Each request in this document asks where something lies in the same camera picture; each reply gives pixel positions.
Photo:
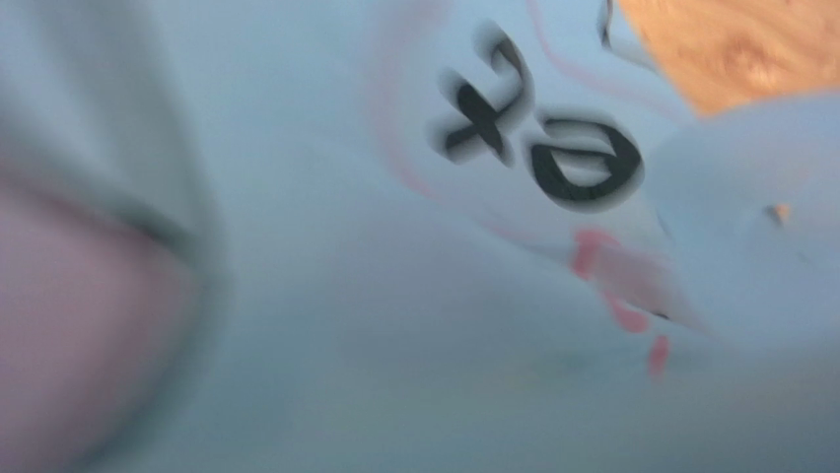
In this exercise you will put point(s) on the light blue plastic bag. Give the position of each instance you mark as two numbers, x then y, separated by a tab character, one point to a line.
402	236

